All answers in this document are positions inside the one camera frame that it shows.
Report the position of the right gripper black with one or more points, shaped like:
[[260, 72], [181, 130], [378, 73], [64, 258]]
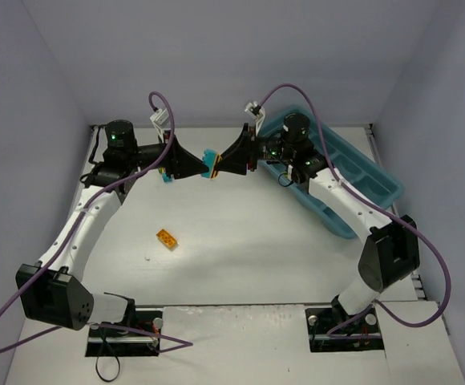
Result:
[[249, 148]]

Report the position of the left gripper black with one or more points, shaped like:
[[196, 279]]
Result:
[[172, 156]]

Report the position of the orange yellow lego brick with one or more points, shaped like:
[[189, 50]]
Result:
[[167, 239]]

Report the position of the green yellow blue lego stack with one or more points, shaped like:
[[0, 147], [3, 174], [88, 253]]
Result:
[[166, 177]]

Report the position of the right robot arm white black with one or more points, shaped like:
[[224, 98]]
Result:
[[389, 246]]

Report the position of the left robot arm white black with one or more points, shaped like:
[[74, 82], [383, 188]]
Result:
[[51, 290]]

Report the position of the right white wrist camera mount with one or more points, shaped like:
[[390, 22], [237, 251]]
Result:
[[257, 113]]

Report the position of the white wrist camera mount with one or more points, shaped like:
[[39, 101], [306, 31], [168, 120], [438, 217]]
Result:
[[257, 113], [159, 119]]

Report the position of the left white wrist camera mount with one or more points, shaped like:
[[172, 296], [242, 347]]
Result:
[[159, 119]]

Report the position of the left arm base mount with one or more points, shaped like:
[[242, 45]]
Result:
[[106, 342]]

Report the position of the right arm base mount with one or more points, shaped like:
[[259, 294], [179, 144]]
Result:
[[329, 332]]

